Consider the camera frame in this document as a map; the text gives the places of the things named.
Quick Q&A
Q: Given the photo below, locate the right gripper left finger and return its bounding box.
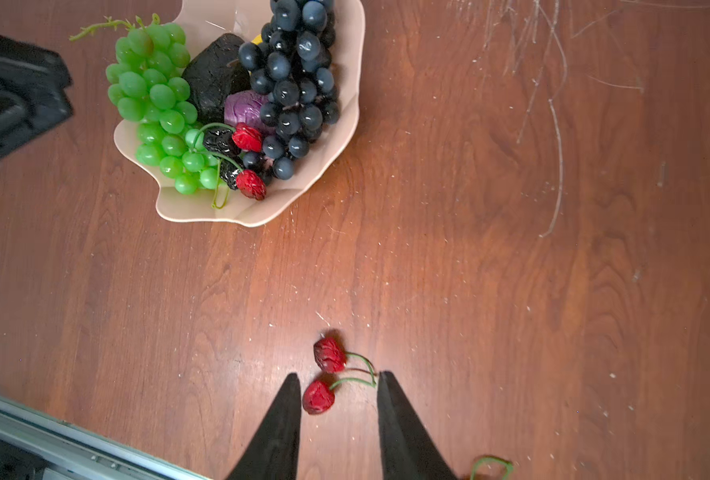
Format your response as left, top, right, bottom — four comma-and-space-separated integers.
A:
227, 373, 302, 480

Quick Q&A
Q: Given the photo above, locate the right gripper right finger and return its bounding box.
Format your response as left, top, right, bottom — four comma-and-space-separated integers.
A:
377, 371, 457, 480

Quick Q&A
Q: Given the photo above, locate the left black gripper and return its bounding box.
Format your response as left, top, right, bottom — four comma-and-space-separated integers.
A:
0, 35, 73, 160

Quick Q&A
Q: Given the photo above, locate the red cherry pair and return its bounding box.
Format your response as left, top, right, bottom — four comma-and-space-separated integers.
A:
302, 336, 377, 415
194, 121, 268, 211
468, 456, 515, 480

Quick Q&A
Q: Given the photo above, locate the green grape bunch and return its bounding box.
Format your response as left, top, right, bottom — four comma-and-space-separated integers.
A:
69, 14, 222, 195

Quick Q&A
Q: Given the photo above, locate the black avocado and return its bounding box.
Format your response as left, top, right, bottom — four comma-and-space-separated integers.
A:
182, 33, 250, 124

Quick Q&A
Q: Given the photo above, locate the dark cherry pair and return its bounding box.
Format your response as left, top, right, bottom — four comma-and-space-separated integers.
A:
203, 128, 244, 191

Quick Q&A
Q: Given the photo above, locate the purple plum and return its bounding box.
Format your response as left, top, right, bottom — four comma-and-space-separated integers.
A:
224, 90, 275, 135

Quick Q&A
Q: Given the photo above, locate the pink wavy fruit bowl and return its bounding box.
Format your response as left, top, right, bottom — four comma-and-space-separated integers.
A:
114, 0, 366, 227

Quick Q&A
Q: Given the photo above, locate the dark blue grape bunch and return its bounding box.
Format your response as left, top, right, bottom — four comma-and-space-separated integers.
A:
238, 1, 340, 180

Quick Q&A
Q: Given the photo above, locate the aluminium mounting rail frame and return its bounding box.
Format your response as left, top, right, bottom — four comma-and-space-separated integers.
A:
0, 396, 201, 479

